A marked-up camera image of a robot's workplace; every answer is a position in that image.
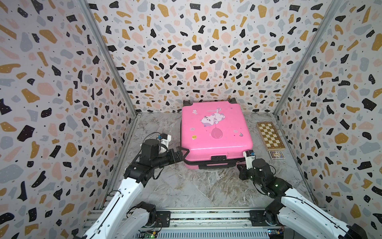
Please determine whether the aluminium corner post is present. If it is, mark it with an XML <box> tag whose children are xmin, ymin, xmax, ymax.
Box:
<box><xmin>76</xmin><ymin>0</ymin><xmax>138</xmax><ymax>116</ymax></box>
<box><xmin>273</xmin><ymin>0</ymin><xmax>342</xmax><ymax>116</ymax></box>

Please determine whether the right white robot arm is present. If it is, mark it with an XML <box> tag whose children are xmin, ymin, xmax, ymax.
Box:
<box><xmin>236</xmin><ymin>156</ymin><xmax>368</xmax><ymax>239</ymax></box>

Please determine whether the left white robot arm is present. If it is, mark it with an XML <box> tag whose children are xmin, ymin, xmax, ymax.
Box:
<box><xmin>83</xmin><ymin>139</ymin><xmax>190</xmax><ymax>239</ymax></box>

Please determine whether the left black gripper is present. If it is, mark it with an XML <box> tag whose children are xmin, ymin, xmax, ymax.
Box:
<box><xmin>152</xmin><ymin>146</ymin><xmax>190</xmax><ymax>170</ymax></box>

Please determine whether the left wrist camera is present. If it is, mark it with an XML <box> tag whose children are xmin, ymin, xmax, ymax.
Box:
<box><xmin>157</xmin><ymin>133</ymin><xmax>172</xmax><ymax>146</ymax></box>

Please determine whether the pink hard-shell suitcase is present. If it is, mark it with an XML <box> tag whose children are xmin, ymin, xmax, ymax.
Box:
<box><xmin>181</xmin><ymin>98</ymin><xmax>253</xmax><ymax>169</ymax></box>

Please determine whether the wooden chessboard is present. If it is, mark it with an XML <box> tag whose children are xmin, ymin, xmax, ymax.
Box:
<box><xmin>257</xmin><ymin>121</ymin><xmax>286</xmax><ymax>151</ymax></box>

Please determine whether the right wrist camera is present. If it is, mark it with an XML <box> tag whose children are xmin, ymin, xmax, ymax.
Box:
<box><xmin>243</xmin><ymin>150</ymin><xmax>256</xmax><ymax>169</ymax></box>

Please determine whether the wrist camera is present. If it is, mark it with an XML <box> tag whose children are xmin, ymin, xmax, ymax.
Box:
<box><xmin>157</xmin><ymin>133</ymin><xmax>172</xmax><ymax>146</ymax></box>
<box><xmin>243</xmin><ymin>150</ymin><xmax>256</xmax><ymax>169</ymax></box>

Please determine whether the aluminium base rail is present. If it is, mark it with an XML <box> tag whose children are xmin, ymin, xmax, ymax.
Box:
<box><xmin>80</xmin><ymin>207</ymin><xmax>302</xmax><ymax>239</ymax></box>

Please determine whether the left aluminium corner post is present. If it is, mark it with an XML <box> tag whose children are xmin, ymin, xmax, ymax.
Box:
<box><xmin>76</xmin><ymin>0</ymin><xmax>138</xmax><ymax>116</ymax></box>

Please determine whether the right aluminium corner post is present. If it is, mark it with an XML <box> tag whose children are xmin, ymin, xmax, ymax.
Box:
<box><xmin>273</xmin><ymin>0</ymin><xmax>342</xmax><ymax>116</ymax></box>

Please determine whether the small playing card box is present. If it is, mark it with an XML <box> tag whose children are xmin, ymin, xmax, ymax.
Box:
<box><xmin>269</xmin><ymin>150</ymin><xmax>285</xmax><ymax>160</ymax></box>

